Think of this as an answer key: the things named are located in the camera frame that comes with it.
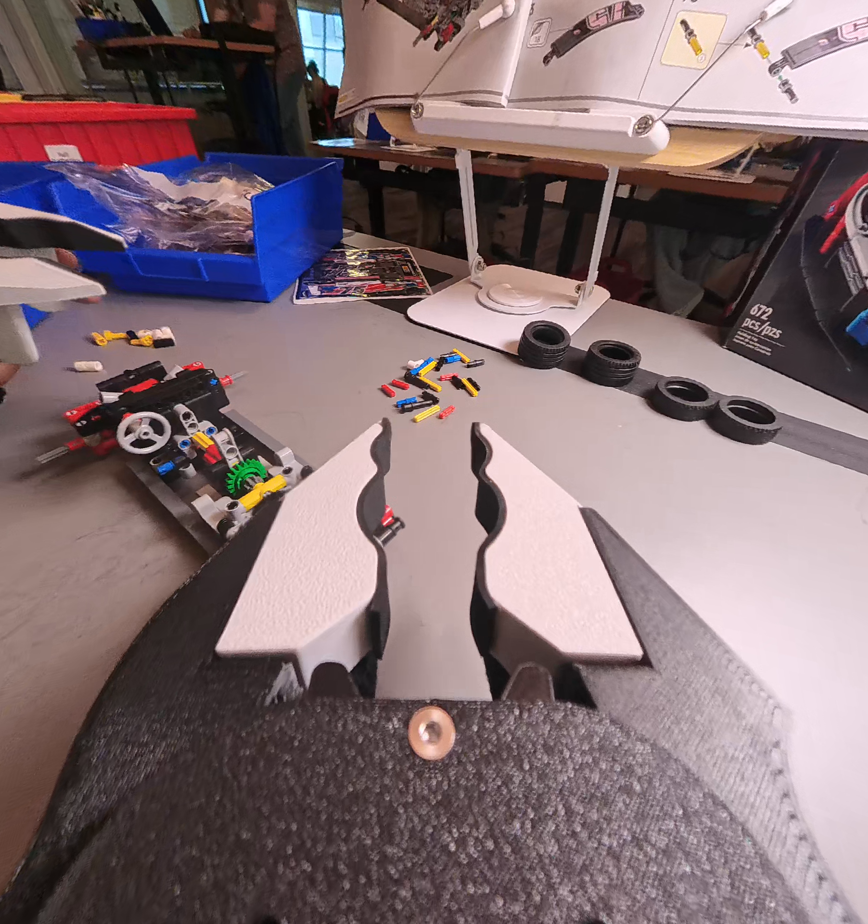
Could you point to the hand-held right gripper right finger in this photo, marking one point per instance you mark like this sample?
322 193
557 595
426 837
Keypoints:
549 570

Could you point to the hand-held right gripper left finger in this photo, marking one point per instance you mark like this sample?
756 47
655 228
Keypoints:
304 563

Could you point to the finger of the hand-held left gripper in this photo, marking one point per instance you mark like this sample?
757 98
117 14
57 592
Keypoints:
30 216
22 281

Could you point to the lego car chassis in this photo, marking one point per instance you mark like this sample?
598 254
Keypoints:
174 404

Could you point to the pile of small lego pins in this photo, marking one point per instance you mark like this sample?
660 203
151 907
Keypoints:
427 382

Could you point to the white lego bushing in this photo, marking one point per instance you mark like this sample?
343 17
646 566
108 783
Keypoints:
87 366

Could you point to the yellow and white Lego bits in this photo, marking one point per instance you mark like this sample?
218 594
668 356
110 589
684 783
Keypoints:
132 338

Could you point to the clear bags of lego parts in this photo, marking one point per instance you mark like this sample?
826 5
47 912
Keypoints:
174 209

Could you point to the black lego tire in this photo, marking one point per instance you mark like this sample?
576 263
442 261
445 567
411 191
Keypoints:
610 372
544 354
683 411
748 433

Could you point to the black lego set box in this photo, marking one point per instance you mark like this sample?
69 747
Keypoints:
780 252

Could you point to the lego instruction booklet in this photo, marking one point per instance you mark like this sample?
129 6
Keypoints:
585 58

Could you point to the blue plastic bin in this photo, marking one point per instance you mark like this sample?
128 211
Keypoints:
297 231
1 180

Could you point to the red plastic bin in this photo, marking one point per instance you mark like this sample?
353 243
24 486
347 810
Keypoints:
80 133

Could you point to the colourful sticker sheet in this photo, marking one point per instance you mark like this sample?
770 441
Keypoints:
362 274

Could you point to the brown wooden table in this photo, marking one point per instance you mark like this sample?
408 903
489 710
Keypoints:
694 184

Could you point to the white book stand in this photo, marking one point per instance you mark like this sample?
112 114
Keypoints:
542 130

